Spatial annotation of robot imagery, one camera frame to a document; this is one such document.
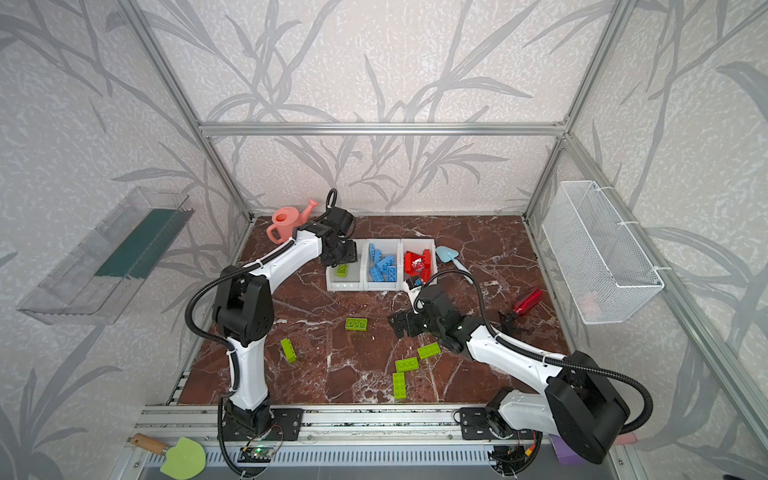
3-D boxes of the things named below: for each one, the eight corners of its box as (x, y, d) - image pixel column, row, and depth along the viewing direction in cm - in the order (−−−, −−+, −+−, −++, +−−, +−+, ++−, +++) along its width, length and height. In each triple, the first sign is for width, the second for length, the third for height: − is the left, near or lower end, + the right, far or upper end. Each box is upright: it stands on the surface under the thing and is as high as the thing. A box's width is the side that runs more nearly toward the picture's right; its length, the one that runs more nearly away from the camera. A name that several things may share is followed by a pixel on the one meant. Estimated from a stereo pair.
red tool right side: (506, 336, 91) (509, 331, 88) (495, 326, 93) (497, 321, 90) (540, 298, 99) (544, 292, 96) (529, 290, 101) (533, 284, 98)
